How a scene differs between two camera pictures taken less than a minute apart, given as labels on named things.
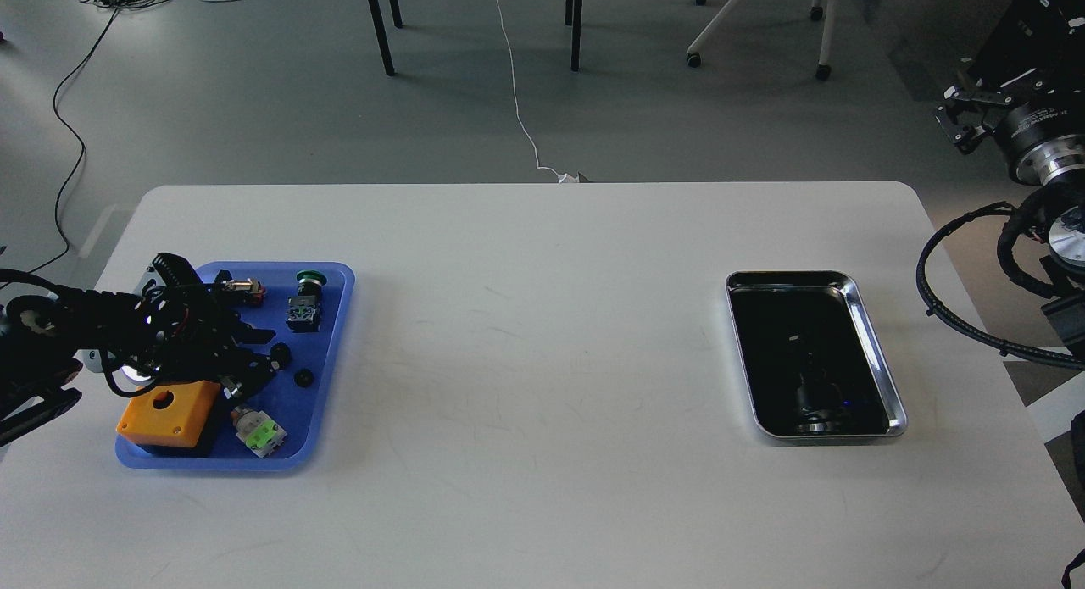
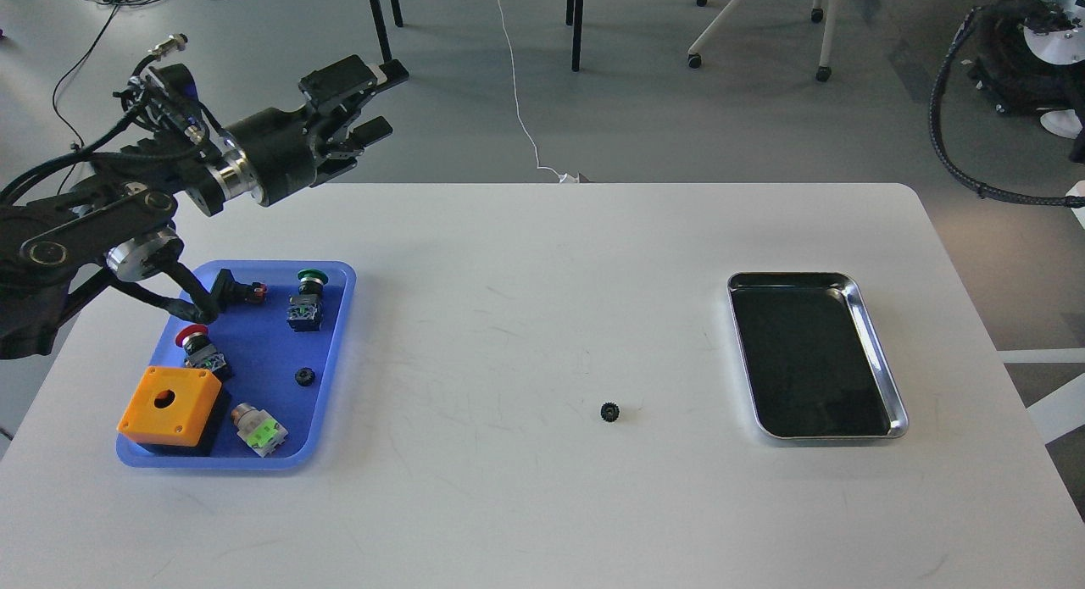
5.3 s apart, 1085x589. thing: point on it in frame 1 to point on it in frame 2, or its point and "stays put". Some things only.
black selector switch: [249, 288] stays put
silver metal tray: [811, 362] stays put
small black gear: [303, 377] stays put
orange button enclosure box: [173, 413] stays put
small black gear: [280, 352] to [609, 411]
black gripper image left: [179, 335] to [282, 150]
